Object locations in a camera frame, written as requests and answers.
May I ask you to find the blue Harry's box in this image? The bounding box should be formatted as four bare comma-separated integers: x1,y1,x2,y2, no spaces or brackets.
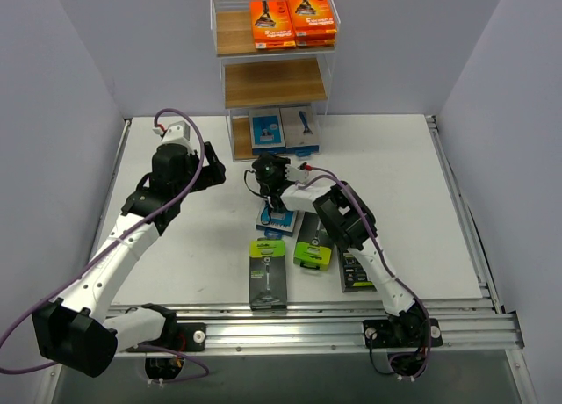
256,200,297,237
249,107,285,155

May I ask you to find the grey blue razor box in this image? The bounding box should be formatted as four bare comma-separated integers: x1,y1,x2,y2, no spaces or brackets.
280,105,320,156

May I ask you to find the black green razor box front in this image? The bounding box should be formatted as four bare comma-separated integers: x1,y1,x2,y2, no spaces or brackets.
249,239,287,311

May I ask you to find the black green razor box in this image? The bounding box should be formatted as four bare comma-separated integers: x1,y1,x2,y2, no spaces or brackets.
293,213,334,271
249,239,287,311

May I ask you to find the black box with face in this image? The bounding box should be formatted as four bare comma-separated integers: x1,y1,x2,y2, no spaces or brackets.
338,249,376,293

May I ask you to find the large orange Fusion5 razor box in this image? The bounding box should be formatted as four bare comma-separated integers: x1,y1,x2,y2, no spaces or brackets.
249,0,296,50

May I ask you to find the narrow orange Fusion5 razor box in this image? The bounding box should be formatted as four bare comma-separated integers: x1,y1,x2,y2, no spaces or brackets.
287,0,337,38

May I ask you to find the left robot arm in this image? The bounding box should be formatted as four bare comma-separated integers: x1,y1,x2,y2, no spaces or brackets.
32,142,226,378

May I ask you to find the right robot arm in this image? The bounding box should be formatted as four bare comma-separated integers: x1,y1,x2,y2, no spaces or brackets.
251,153,430,345

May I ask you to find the orange razor box on shelf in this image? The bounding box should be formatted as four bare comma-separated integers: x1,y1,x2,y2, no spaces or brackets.
295,33,337,48

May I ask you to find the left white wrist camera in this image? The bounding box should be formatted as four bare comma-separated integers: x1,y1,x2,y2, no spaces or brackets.
153,121,193,154

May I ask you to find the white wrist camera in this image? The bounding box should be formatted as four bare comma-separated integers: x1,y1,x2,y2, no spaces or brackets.
285,162,312,184
153,121,193,154

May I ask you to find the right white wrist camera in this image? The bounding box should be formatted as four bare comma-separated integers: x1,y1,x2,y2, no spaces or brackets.
285,162,312,184

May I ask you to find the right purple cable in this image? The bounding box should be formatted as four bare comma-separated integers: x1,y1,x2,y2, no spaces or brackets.
298,164,431,379

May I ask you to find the purple cable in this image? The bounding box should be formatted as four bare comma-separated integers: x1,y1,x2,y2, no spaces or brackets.
298,164,431,379
0,108,211,383

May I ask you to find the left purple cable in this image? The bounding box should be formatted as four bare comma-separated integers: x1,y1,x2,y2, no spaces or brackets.
0,108,211,383

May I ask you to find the white wire wooden shelf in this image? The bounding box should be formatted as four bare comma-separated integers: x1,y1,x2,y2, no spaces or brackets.
210,0,341,162

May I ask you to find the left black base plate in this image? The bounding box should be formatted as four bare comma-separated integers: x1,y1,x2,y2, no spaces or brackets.
174,322,206,352

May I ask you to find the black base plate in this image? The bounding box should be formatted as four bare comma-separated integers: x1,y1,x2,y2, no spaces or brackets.
174,322,206,352
363,318,428,349

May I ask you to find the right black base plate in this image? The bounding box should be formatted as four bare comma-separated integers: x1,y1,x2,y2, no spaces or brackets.
363,318,428,349

